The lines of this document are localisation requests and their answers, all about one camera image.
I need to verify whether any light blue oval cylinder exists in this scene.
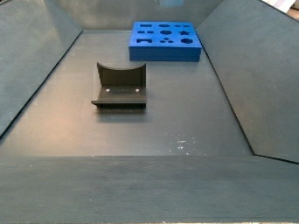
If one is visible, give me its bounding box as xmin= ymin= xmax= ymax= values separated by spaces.
xmin=161 ymin=0 xmax=183 ymax=8

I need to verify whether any blue foam shape board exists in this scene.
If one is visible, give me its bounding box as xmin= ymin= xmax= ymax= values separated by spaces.
xmin=129 ymin=21 xmax=202 ymax=62

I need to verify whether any black curved holder stand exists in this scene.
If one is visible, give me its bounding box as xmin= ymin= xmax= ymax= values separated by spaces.
xmin=91 ymin=64 xmax=147 ymax=107

